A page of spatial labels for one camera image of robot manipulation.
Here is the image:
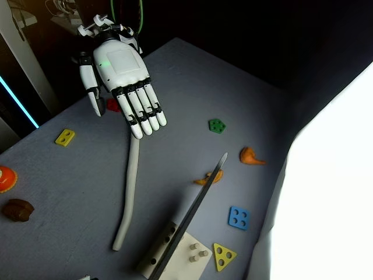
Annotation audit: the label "long pale leek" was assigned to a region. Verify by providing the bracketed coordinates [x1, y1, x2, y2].
[112, 135, 140, 251]

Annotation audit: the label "large knife with yellow handle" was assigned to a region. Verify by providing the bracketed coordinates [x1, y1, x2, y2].
[148, 152, 228, 280]

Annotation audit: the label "wooden peg board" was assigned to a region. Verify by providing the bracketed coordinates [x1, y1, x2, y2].
[135, 220, 213, 280]

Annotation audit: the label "red block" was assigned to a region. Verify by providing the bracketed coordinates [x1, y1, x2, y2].
[106, 98, 121, 113]

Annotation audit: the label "grey table cloth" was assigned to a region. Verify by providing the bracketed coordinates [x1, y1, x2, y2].
[0, 37, 292, 280]

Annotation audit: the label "white door panel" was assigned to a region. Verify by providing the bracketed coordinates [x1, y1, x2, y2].
[0, 0, 61, 117]

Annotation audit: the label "yellow block with two holes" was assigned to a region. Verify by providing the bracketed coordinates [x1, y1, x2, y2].
[54, 128, 76, 148]

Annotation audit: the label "brown ridged toy food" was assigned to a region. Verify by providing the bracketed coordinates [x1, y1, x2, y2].
[2, 198, 35, 222]

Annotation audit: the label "cyan light strip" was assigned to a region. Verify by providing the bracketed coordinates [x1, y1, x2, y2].
[0, 75, 40, 129]

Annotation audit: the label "green pentagon block with holes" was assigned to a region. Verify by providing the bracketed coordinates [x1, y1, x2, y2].
[208, 118, 227, 135]

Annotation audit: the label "orange round toy tart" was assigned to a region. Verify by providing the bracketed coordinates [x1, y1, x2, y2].
[0, 166, 18, 194]

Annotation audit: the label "yellow triangle block three holes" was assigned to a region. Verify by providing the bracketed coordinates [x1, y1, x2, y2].
[212, 243, 238, 272]

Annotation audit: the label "orange toy chicken drumstick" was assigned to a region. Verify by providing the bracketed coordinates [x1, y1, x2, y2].
[240, 146, 266, 166]

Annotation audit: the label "blue square block four holes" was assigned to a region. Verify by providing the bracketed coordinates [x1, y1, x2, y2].
[228, 206, 251, 231]

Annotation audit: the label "white backdrop sheet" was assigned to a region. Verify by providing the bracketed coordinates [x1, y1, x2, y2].
[244, 62, 373, 280]

